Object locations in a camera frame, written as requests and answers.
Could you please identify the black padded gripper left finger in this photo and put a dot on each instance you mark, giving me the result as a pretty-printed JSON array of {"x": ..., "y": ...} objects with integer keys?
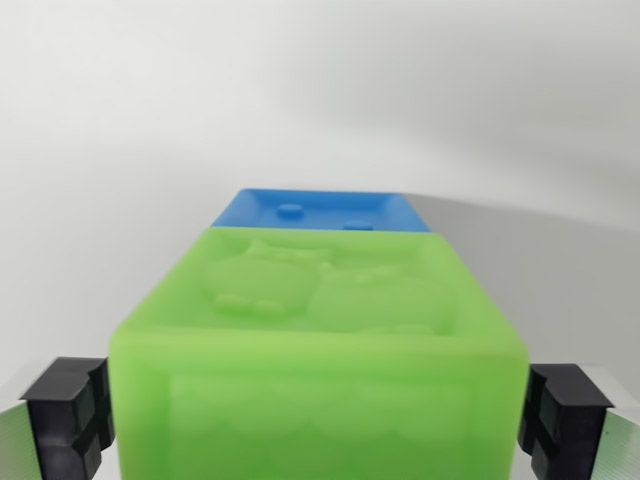
[{"x": 60, "y": 425}]

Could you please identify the black padded gripper right finger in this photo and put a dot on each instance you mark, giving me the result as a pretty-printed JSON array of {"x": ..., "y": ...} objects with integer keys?
[{"x": 565, "y": 425}]

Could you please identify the green rubber cube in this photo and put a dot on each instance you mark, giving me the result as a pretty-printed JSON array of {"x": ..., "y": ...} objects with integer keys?
[{"x": 320, "y": 380}]

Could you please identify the blue rubber cube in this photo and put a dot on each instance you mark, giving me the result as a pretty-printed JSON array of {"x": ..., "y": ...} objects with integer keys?
[{"x": 320, "y": 207}]

